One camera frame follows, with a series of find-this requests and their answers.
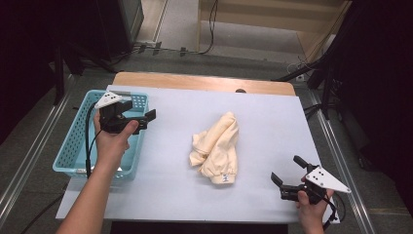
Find person's right hand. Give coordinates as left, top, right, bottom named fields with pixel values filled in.
left=295, top=176, right=335, bottom=225

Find black cabinet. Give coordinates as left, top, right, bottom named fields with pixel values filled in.
left=95, top=0, right=145, bottom=61

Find wooden shelf unit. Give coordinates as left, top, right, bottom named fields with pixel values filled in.
left=196, top=0, right=354, bottom=64

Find left hand-held gripper cable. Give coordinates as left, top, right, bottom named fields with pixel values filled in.
left=85, top=102, right=104, bottom=179

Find black curtain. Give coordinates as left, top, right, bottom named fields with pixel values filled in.
left=0, top=0, right=100, bottom=145
left=335, top=0, right=413, bottom=217

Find hand-held gripper cable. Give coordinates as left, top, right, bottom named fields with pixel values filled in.
left=85, top=102, right=104, bottom=179
left=319, top=194, right=339, bottom=232

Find white cable bundle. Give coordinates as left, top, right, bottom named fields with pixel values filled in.
left=286, top=55, right=313, bottom=82

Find black metal stand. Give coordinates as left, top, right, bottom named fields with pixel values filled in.
left=52, top=40, right=119, bottom=106
left=272, top=48, right=345, bottom=121

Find right hand-held gripper cable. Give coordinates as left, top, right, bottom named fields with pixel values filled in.
left=319, top=194, right=339, bottom=232

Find white table board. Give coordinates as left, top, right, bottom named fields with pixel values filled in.
left=56, top=85, right=341, bottom=225

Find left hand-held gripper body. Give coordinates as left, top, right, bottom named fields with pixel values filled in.
left=94, top=91, right=150, bottom=136

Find floor cable with black clips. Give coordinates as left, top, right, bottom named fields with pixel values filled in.
left=131, top=41, right=203, bottom=57

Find light blue plastic basket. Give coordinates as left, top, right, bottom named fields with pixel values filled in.
left=52, top=89, right=150, bottom=181

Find cream sweatshirt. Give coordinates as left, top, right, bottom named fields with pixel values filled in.
left=189, top=111, right=241, bottom=185

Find person's left hand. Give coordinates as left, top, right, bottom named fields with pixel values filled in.
left=93, top=109, right=140, bottom=170

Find metal floor rail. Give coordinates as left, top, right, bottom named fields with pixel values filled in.
left=310, top=92, right=376, bottom=234
left=151, top=0, right=170, bottom=43
left=0, top=94, right=74, bottom=225

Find black hanging cable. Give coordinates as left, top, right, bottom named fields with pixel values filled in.
left=179, top=0, right=219, bottom=57

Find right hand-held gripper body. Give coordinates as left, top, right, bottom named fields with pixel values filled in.
left=280, top=164, right=353, bottom=206

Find thin black cable loop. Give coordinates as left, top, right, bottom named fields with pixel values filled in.
left=333, top=192, right=347, bottom=222

